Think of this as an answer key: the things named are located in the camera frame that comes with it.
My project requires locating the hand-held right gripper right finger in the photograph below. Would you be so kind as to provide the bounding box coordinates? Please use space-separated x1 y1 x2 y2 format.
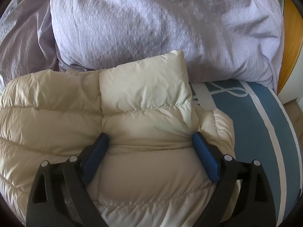
192 132 277 227

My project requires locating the light lavender pillow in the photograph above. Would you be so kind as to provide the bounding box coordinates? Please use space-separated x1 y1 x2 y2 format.
50 0 284 90

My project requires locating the blue striped blanket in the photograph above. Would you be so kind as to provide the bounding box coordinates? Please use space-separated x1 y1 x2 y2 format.
191 80 297 227

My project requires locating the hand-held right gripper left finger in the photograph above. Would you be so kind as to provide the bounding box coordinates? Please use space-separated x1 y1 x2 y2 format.
26 132 110 227

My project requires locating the dark lavender pillow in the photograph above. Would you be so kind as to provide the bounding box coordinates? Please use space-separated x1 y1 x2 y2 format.
0 0 59 90

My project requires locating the cream quilted puffer jacket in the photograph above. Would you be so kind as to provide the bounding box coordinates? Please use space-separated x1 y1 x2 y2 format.
0 50 236 227

